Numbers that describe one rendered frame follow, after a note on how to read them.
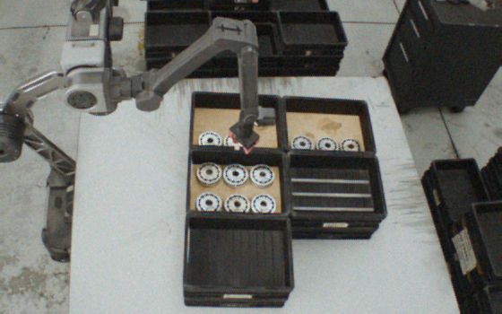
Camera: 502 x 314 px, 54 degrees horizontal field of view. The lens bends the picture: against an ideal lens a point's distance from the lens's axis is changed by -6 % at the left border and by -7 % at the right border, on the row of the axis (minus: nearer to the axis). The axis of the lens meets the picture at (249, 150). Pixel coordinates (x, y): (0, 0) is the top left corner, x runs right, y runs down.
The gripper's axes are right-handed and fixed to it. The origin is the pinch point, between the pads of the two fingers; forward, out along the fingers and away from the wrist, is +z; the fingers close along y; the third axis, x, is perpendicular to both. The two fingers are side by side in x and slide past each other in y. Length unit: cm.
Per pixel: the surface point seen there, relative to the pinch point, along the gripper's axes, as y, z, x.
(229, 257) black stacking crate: -23.3, 23.9, 26.3
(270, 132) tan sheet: 7.0, 23.3, -28.0
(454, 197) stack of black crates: -74, 78, -113
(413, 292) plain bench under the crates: -85, 36, -23
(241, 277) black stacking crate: -32.3, 23.8, 29.0
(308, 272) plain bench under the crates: -47, 36, 3
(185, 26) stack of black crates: 111, 57, -68
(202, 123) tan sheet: 30.5, 23.5, -8.5
